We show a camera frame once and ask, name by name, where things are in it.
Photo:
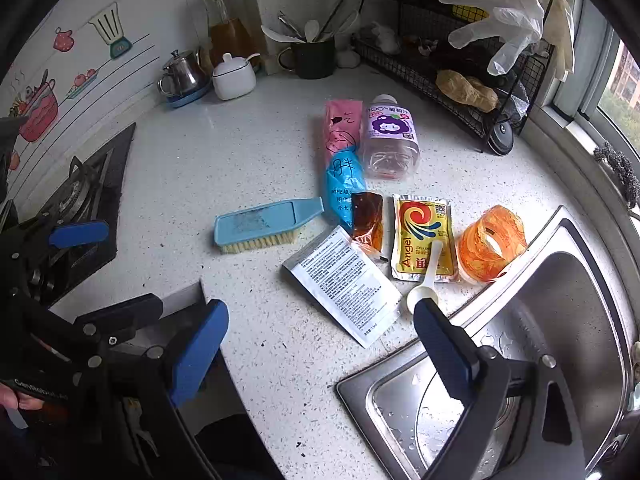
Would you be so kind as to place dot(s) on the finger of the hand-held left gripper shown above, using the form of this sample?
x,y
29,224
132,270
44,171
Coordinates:
x,y
80,235
125,315

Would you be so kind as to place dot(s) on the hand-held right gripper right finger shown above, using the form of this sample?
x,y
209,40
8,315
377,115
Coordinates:
x,y
447,350

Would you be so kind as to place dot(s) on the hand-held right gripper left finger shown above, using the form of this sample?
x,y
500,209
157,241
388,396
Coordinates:
x,y
200,350

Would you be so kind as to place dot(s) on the white plastic spoon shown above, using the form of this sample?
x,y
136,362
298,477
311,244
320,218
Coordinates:
x,y
430,275

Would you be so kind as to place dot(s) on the yellow yeast packet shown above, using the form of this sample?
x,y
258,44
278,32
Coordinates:
x,y
415,240

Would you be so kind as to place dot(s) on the white printed sachet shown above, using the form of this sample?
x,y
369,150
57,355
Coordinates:
x,y
340,285

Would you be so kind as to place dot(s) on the blue scrubbing brush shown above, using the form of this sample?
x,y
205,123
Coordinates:
x,y
260,222

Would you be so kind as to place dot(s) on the brown sauce sachet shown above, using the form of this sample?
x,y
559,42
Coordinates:
x,y
367,220

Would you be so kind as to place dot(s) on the pink and blue plastic bag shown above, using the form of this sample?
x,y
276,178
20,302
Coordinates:
x,y
342,160

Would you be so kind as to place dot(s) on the clear juice bottle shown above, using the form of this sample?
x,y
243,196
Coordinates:
x,y
391,135

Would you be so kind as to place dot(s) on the person's left hand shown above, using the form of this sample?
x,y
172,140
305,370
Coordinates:
x,y
22,401

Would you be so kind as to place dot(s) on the black gas stove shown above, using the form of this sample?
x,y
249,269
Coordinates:
x,y
105,180

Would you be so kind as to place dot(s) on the stainless steel sink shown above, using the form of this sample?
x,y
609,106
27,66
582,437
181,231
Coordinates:
x,y
560,300

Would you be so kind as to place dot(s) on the blue saucer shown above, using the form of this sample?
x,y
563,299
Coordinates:
x,y
192,97

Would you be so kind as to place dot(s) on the steel teapot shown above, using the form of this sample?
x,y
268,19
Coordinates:
x,y
182,75

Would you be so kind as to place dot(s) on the white lidded jar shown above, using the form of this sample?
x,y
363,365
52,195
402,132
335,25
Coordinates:
x,y
234,80

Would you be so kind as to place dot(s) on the dark steel wool scrubber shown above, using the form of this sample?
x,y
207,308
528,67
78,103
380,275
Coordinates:
x,y
620,172

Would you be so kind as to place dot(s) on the glass oil carafe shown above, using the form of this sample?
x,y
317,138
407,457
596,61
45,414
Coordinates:
x,y
230,35

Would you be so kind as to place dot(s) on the ginger root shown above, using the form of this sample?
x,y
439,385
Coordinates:
x,y
467,90

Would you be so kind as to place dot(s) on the large white ladle spoon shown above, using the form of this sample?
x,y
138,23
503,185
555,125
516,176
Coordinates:
x,y
277,34

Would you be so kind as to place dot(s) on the dark mug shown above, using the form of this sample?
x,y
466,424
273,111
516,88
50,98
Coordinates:
x,y
312,60

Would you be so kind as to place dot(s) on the black plastic bag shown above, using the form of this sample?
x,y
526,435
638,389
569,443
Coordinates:
x,y
480,57

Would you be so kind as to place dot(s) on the small white spoon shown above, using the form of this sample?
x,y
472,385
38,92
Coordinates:
x,y
311,30

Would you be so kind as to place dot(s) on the garlic bulb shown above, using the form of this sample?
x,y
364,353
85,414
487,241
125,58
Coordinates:
x,y
347,55
385,37

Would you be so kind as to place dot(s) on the cream rubber glove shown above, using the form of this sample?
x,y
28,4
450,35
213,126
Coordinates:
x,y
562,35

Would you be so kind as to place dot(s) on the wooden chopstick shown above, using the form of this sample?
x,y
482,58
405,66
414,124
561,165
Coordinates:
x,y
334,15

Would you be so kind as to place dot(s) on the clear disposable glove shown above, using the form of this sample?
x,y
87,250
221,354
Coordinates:
x,y
510,15

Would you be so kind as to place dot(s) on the kitchen wall sticker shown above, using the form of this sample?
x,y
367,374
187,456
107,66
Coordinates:
x,y
37,110

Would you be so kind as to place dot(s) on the aluminium window frame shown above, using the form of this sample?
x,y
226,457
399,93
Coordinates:
x,y
585,90

